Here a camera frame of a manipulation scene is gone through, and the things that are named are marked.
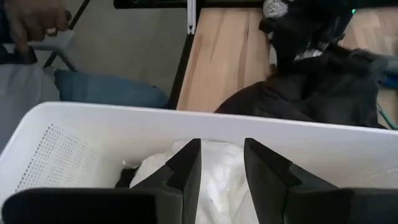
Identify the silver aluminium extrusion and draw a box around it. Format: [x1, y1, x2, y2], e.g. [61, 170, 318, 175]
[186, 0, 198, 35]

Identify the black flat object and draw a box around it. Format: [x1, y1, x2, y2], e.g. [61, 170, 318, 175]
[0, 43, 39, 65]

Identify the person's leg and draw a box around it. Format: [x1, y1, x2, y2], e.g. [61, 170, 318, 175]
[54, 68, 169, 110]

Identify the wooden table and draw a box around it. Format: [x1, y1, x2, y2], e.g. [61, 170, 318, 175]
[113, 0, 265, 110]

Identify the white leaf-patterned cloth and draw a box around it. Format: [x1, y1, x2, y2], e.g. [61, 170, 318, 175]
[262, 0, 290, 19]

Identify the white basket holding white clothes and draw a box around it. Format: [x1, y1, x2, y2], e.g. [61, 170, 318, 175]
[0, 101, 398, 224]

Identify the green cable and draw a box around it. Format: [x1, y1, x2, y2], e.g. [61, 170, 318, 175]
[377, 102, 398, 131]

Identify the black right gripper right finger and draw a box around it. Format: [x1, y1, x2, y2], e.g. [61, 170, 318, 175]
[244, 138, 398, 224]

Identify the dark grey smooth garment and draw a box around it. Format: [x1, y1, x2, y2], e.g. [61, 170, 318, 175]
[214, 43, 388, 129]

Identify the white button shirt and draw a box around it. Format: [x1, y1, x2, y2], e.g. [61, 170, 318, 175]
[129, 139, 261, 224]

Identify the person's body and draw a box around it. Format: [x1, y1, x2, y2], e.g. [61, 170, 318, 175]
[0, 63, 60, 154]

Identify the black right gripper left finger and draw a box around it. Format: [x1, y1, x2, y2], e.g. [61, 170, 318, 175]
[1, 138, 202, 224]

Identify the person's hand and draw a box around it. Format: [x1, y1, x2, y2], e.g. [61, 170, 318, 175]
[4, 0, 73, 54]

